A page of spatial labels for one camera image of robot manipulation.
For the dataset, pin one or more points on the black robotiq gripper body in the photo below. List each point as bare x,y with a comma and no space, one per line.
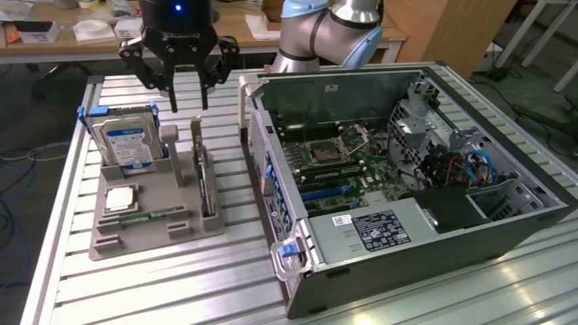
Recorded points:
177,30

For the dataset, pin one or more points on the green nvidia GPU card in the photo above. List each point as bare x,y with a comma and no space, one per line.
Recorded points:
203,169

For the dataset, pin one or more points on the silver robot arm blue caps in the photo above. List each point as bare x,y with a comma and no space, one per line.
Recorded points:
315,30

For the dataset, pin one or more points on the RAM slot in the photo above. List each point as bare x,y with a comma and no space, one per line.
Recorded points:
308,127
311,136
307,123
310,132

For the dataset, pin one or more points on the blue expansion slot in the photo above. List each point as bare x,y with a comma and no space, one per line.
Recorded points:
324,193

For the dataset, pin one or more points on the small white box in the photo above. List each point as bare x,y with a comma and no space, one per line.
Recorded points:
127,28

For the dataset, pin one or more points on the white paper stack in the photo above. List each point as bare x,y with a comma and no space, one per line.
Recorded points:
264,28

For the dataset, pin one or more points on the white square dish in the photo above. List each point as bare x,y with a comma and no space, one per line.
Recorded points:
93,32

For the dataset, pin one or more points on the cardboard box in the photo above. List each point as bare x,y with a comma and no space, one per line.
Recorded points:
272,6

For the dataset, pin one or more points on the wooden desk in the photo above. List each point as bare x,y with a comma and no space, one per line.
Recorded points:
59,48

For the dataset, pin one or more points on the white box black lid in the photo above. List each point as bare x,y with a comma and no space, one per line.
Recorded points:
36,32

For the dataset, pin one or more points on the hard disk blue rails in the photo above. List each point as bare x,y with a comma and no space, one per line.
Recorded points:
125,142

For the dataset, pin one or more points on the CPU socket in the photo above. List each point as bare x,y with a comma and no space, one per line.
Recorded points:
326,151

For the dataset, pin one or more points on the silver socket cover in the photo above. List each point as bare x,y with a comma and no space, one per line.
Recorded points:
356,135

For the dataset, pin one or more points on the black installed RAM stick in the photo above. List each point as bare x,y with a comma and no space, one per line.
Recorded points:
331,173

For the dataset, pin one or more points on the silver CPU chip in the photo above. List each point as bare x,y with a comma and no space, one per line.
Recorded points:
119,199

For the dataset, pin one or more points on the silver drive cage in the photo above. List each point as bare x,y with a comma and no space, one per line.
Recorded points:
412,128

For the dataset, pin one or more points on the green RAM stick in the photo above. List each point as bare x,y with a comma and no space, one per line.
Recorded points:
144,215

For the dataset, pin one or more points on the green motherboard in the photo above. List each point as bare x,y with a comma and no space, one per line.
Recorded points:
374,176

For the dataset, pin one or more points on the wooden cabinet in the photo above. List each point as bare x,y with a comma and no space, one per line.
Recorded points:
455,37

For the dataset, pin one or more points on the grey parts rack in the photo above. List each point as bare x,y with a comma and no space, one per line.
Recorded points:
144,237

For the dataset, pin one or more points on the silver chipset heatsink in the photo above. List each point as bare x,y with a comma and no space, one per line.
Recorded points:
376,198

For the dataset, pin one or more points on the grey power supply unit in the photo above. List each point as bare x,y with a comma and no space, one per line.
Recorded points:
334,237

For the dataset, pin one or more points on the silver disk bay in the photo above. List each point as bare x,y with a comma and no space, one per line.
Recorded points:
500,196

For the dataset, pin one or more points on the black open PC case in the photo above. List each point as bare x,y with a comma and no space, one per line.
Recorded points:
451,257

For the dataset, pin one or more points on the white table frame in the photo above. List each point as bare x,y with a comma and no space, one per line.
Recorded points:
514,37

